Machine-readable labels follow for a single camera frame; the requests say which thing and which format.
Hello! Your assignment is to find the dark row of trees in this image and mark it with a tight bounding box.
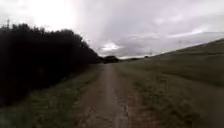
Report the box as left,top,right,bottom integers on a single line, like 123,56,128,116
0,22,103,108

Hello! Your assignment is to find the distant clump of trees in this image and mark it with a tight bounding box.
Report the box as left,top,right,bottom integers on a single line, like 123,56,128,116
102,55,120,64

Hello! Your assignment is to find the grassy slope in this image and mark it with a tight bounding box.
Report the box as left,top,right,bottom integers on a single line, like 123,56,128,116
114,38,224,128

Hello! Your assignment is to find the brown dirt track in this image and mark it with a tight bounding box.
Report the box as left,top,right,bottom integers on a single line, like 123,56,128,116
68,62,165,128

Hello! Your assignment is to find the grass verge beside trees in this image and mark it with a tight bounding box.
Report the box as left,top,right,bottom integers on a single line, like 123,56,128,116
0,63,105,128

